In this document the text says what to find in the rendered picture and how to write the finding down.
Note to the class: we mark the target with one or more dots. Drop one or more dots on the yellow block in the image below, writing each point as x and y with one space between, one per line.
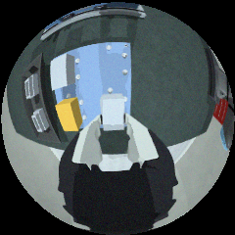
69 114

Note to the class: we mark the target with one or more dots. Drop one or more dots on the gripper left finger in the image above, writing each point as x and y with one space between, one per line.
83 151

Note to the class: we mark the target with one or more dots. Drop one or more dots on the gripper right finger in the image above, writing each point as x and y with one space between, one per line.
146 148

